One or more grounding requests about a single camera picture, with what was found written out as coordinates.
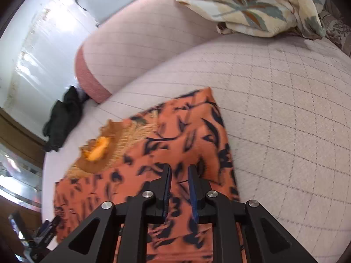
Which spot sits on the striped floral cushion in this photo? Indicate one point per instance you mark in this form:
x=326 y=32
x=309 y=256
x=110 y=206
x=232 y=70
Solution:
x=337 y=30

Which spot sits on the pink quilted sofa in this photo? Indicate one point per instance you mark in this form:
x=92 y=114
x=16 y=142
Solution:
x=274 y=101

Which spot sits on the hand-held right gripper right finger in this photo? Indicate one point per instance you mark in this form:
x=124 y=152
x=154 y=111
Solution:
x=193 y=194

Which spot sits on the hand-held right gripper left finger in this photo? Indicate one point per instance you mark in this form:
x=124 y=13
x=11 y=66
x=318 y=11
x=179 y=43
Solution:
x=167 y=194

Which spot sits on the cream floral blanket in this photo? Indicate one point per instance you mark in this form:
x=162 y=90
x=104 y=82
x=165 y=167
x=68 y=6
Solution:
x=246 y=2

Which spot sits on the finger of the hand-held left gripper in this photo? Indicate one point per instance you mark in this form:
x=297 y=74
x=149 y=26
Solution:
x=50 y=228

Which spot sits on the black clothes pile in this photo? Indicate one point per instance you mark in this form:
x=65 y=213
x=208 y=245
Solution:
x=61 y=117

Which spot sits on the pink sofa bolster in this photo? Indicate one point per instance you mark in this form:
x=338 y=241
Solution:
x=131 y=49

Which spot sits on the orange black floral garment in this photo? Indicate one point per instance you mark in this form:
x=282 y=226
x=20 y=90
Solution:
x=175 y=131

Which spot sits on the patterned glass door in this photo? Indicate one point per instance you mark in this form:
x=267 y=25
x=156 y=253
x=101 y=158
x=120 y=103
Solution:
x=19 y=175

